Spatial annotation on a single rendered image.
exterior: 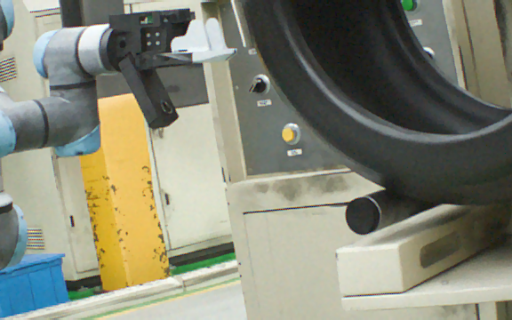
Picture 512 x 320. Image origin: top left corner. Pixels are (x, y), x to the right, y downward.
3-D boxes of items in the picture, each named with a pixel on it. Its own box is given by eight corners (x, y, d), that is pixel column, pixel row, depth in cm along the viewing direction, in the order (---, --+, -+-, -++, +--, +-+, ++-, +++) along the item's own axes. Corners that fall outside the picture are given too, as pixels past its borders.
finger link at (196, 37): (219, 18, 155) (164, 21, 161) (221, 61, 156) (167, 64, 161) (232, 16, 158) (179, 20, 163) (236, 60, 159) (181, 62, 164)
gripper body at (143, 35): (161, 10, 160) (97, 16, 167) (164, 72, 161) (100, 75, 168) (196, 7, 166) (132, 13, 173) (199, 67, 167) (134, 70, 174)
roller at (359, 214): (476, 149, 165) (499, 169, 163) (461, 174, 167) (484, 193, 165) (355, 189, 137) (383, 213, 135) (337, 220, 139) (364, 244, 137)
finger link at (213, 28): (232, 16, 158) (179, 20, 163) (236, 60, 159) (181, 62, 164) (246, 15, 160) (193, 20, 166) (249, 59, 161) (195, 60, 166)
